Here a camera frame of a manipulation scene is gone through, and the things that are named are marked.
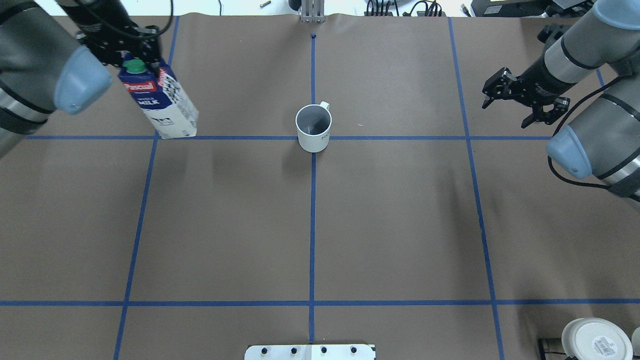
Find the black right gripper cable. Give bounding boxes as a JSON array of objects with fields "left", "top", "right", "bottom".
[{"left": 547, "top": 75, "right": 626, "bottom": 190}]

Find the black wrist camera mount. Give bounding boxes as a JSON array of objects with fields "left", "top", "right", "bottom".
[{"left": 536, "top": 23, "right": 572, "bottom": 53}]

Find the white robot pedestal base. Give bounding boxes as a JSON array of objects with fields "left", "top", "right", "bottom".
[{"left": 244, "top": 344, "right": 377, "bottom": 360}]

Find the black wire cup rack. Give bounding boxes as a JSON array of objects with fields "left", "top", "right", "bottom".
[{"left": 537, "top": 337, "right": 569, "bottom": 360}]

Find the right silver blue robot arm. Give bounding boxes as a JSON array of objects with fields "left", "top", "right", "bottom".
[{"left": 482, "top": 0, "right": 640, "bottom": 210}]

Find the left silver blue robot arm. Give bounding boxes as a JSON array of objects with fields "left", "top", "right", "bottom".
[{"left": 0, "top": 0, "right": 175, "bottom": 157}]

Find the white upturned cup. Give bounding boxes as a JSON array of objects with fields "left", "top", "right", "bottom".
[{"left": 560, "top": 317, "right": 634, "bottom": 360}]

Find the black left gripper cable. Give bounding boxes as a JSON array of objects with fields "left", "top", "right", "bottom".
[{"left": 75, "top": 0, "right": 174, "bottom": 41}]

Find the blue white milk carton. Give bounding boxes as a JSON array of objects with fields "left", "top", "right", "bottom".
[{"left": 118, "top": 58, "right": 199, "bottom": 139}]

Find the brown paper table mat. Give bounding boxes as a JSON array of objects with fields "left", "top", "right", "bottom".
[{"left": 1, "top": 13, "right": 639, "bottom": 360}]

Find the aluminium frame post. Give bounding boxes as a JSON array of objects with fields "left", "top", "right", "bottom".
[{"left": 298, "top": 0, "right": 326, "bottom": 24}]

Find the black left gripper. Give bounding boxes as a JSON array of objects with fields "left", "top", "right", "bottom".
[{"left": 75, "top": 20, "right": 163, "bottom": 68}]

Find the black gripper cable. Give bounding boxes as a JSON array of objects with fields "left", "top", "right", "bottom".
[
  {"left": 75, "top": 0, "right": 174, "bottom": 41},
  {"left": 547, "top": 75, "right": 626, "bottom": 190}
]

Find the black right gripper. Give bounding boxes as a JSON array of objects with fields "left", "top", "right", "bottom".
[{"left": 481, "top": 67, "right": 570, "bottom": 129}]

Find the white ribbed mug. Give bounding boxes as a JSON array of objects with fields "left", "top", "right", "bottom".
[{"left": 295, "top": 101, "right": 333, "bottom": 153}]

